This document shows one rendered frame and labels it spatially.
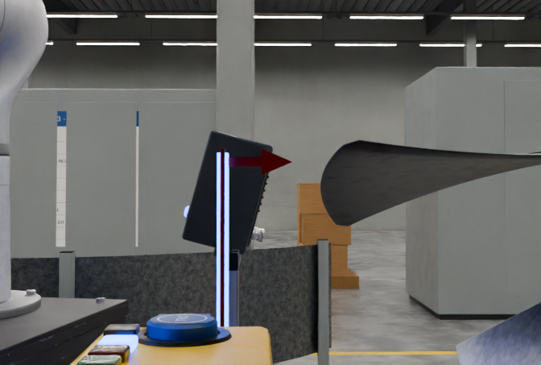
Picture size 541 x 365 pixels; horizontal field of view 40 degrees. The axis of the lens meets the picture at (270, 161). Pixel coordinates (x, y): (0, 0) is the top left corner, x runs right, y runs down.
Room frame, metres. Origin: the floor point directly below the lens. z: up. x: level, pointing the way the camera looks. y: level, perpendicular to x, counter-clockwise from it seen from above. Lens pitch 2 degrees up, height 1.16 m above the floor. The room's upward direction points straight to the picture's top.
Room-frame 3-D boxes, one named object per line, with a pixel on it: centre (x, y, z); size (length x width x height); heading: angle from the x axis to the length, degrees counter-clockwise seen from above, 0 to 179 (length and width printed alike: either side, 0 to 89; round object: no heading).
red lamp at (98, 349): (0.37, 0.08, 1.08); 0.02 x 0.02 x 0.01; 1
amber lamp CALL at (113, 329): (0.42, 0.08, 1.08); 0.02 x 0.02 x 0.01; 1
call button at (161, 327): (0.42, 0.05, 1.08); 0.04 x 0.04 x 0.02
